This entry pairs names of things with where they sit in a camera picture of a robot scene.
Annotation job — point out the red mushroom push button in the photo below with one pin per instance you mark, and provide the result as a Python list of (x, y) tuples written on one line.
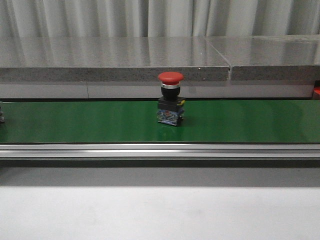
[(170, 107)]

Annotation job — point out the yellow mushroom push button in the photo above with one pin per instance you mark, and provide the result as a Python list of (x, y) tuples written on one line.
[(2, 118)]

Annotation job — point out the grey stone countertop left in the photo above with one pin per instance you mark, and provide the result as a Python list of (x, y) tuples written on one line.
[(108, 59)]

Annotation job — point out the grey stone countertop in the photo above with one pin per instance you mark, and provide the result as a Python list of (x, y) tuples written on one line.
[(286, 59), (108, 59)]

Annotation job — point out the green conveyor belt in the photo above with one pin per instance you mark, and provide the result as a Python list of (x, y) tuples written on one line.
[(204, 121)]

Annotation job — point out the grey stone countertop right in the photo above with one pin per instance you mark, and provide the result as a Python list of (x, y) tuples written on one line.
[(286, 59)]

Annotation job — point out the red plastic bin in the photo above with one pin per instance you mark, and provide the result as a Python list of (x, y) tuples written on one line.
[(316, 93)]

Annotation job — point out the grey curtain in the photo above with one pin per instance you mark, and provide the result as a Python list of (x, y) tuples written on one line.
[(158, 18)]

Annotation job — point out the aluminium conveyor frame rail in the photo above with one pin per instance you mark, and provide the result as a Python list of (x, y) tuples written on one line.
[(162, 151)]

